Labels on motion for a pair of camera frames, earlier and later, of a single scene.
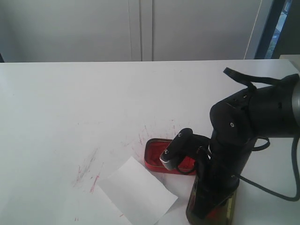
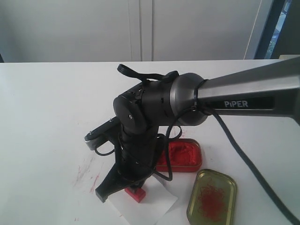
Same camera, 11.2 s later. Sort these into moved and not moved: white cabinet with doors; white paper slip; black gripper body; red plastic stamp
Moved: red plastic stamp; black gripper body
Not moved: white paper slip; white cabinet with doors
